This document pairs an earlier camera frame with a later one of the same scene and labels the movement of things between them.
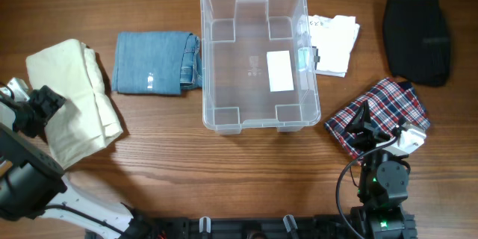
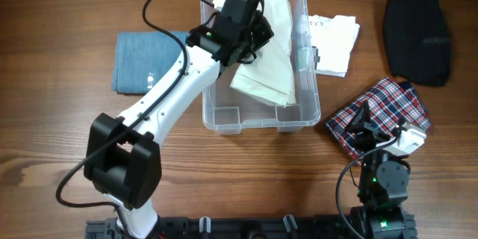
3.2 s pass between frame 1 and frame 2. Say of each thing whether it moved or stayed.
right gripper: stayed
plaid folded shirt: stayed
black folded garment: stayed
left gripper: moved
